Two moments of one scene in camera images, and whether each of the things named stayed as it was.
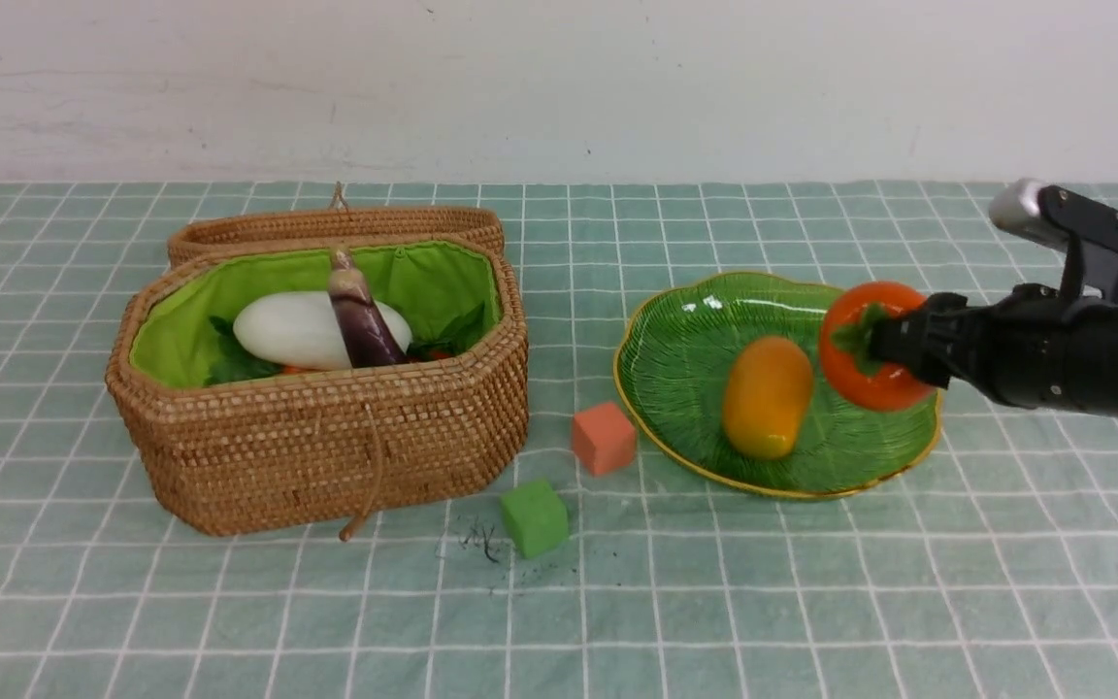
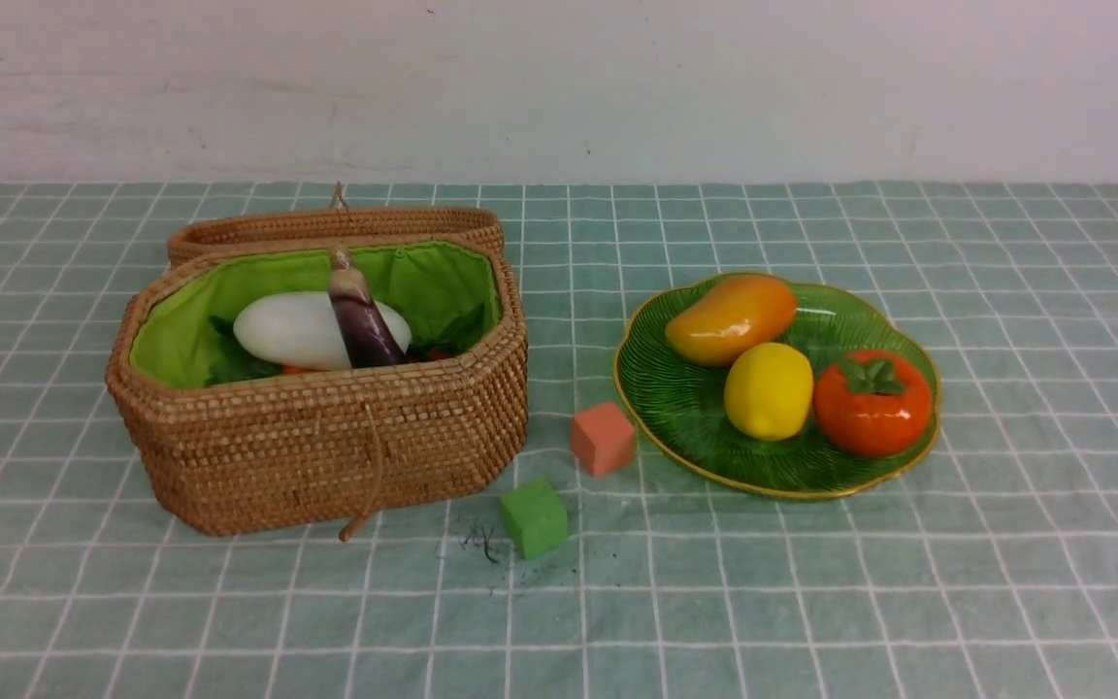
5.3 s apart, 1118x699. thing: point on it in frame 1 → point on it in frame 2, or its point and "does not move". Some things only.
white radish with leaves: [299, 330] does not move
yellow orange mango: [766, 392] → [737, 314]
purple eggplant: [369, 339] does not move
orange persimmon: [845, 349] → [872, 403]
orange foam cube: [604, 440] does not move
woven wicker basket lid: [340, 224] does not move
